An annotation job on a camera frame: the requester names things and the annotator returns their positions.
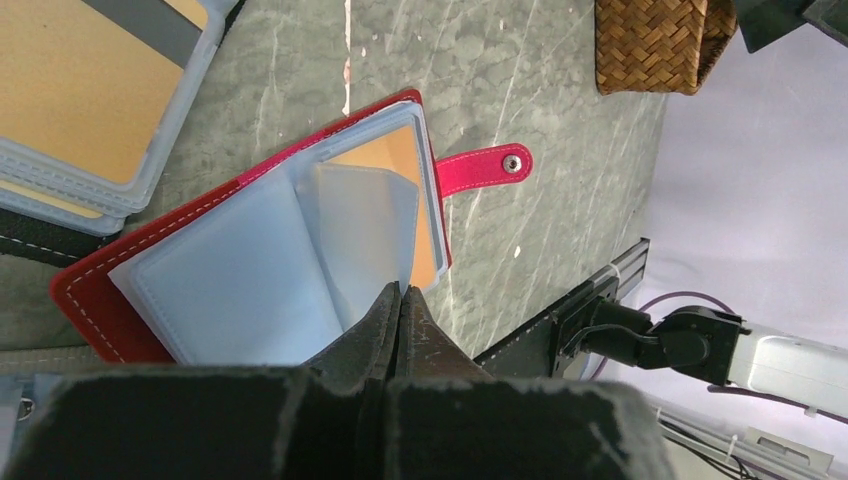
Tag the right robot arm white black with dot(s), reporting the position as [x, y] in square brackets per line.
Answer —
[723, 350]

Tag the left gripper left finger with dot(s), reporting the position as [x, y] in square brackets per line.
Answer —
[322, 420]

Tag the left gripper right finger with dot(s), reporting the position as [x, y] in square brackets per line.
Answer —
[438, 415]

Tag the aluminium frame rail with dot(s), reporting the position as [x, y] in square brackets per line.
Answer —
[752, 454]

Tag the brown wicker basket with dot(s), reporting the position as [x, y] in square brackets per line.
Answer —
[659, 46]

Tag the red card holder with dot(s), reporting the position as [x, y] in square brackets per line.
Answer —
[277, 263]

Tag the black card holder open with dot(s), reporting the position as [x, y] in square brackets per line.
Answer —
[93, 97]

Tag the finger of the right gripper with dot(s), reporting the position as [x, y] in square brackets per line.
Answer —
[762, 22]

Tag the gold VIP credit card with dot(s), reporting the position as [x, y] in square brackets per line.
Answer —
[396, 152]

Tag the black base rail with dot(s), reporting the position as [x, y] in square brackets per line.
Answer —
[534, 349]

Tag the grey card holder open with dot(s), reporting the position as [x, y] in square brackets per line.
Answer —
[27, 376]

